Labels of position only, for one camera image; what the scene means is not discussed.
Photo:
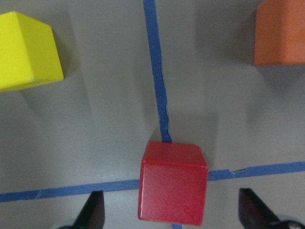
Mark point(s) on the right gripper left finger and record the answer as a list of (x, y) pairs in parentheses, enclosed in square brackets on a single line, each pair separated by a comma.
[(92, 215)]

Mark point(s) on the orange wooden block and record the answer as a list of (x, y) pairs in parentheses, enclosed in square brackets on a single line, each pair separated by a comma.
[(280, 33)]

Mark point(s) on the yellow wooden block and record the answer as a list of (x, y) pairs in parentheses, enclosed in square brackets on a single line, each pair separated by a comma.
[(28, 53)]

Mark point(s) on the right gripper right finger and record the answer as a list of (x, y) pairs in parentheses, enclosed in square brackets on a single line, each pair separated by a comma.
[(253, 213)]

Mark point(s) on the red wooden block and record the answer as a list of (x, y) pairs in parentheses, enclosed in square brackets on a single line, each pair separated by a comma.
[(173, 183)]

